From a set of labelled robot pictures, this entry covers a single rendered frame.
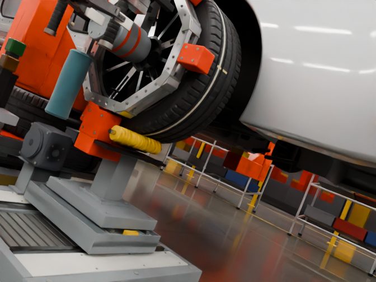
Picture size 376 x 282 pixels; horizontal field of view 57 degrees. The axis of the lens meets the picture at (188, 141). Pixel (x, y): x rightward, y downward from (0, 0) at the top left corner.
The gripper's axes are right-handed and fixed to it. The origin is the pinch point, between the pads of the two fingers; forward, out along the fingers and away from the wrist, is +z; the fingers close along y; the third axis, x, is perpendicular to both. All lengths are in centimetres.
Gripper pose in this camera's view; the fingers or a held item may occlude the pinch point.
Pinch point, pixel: (114, 22)
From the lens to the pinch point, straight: 113.5
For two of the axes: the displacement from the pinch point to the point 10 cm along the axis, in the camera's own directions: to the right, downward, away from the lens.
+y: 7.4, 3.0, -6.0
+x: 3.9, -9.2, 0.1
